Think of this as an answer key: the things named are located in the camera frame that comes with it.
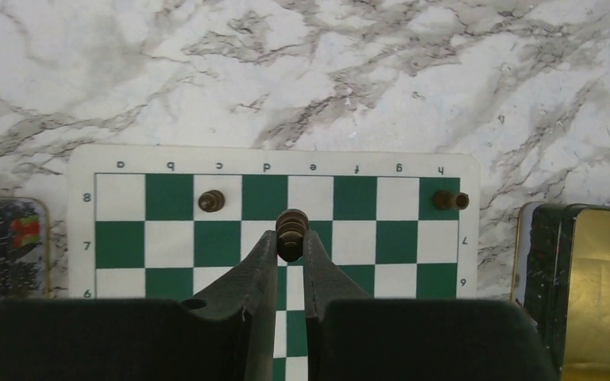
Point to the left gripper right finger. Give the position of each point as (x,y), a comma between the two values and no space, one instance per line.
(353,336)

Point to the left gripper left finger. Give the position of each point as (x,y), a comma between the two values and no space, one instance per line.
(223,332)

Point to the dark brown chess piece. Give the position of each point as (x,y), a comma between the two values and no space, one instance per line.
(211,201)

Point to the dark brown rook piece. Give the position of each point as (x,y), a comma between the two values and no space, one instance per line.
(447,200)

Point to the gold tin with dark pieces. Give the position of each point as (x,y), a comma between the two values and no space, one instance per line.
(24,248)

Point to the green and white chessboard mat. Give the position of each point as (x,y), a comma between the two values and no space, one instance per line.
(135,229)

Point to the empty gold tin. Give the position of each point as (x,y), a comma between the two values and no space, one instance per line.
(562,281)

